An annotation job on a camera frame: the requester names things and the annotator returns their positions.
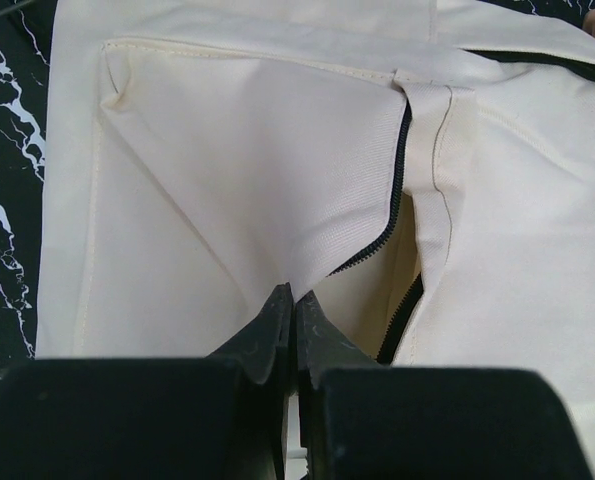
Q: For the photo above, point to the cream canvas student bag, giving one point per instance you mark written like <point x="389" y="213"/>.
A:
<point x="200" y="153"/>

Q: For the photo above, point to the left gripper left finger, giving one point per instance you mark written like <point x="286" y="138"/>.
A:
<point x="217" y="417"/>

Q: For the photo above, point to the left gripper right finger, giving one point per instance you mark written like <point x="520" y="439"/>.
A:
<point x="362" y="420"/>

